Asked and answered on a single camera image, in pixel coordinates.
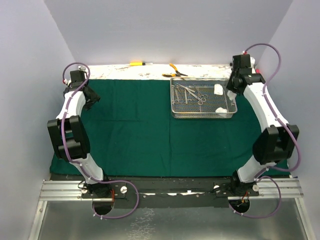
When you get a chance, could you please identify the yellow black needle-nose pliers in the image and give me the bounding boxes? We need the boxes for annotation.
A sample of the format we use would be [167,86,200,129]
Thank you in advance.
[162,63,188,78]

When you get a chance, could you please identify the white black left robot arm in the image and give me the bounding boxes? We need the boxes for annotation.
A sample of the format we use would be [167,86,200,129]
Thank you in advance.
[47,69,112,198]

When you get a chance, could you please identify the steel tweezers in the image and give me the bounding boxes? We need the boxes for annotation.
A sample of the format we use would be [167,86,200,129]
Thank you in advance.
[178,84,197,98]

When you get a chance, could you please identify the white gauze pad top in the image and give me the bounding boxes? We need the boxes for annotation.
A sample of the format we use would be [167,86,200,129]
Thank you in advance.
[214,83,224,96]

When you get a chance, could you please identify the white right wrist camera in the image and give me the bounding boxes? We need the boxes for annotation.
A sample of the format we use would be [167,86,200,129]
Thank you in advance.
[242,50,256,68]

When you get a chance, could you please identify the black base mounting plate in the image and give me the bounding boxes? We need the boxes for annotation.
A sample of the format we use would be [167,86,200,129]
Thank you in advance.
[49,173,261,210]

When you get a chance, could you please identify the dark green surgical cloth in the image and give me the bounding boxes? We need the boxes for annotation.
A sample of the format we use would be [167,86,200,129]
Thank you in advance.
[49,78,291,177]

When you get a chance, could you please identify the steel mesh instrument tray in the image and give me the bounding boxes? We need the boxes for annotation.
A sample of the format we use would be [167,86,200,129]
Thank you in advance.
[170,77,238,119]

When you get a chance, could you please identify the steel surgical scissors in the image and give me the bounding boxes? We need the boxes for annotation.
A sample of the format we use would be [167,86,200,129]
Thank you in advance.
[194,85,207,106]

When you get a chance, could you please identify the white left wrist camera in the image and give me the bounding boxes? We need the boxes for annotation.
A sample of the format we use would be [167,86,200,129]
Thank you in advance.
[62,79,70,86]

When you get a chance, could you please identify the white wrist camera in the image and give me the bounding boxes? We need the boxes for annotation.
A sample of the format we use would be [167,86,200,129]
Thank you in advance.
[242,50,256,68]
[62,79,70,86]

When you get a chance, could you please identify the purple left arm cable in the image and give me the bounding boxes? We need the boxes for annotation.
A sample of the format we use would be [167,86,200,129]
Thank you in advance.
[61,62,140,221]

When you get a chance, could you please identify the aluminium extrusion rail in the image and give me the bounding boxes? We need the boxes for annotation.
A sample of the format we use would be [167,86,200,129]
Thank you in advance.
[39,178,304,201]

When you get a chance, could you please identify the yellow handled screwdriver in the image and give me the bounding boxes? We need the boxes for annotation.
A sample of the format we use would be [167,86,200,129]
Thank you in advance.
[129,61,153,67]

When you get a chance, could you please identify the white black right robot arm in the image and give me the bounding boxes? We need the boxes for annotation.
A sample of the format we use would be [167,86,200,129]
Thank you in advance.
[227,54,300,196]

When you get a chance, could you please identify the white gauze pad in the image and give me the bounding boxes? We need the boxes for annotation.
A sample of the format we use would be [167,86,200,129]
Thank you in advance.
[227,90,237,106]
[215,107,228,113]
[214,83,224,96]

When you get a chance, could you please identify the white gauze pad bottom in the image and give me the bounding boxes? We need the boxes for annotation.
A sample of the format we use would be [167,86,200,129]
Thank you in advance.
[215,107,228,113]

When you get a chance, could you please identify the steel surgical forceps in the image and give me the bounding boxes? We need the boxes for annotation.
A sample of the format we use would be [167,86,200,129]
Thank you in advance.
[174,87,183,104]

